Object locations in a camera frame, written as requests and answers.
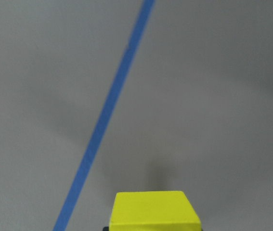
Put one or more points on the yellow foam block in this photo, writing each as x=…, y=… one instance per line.
x=153, y=211

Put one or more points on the brown paper table cover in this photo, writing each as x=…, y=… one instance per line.
x=195, y=113

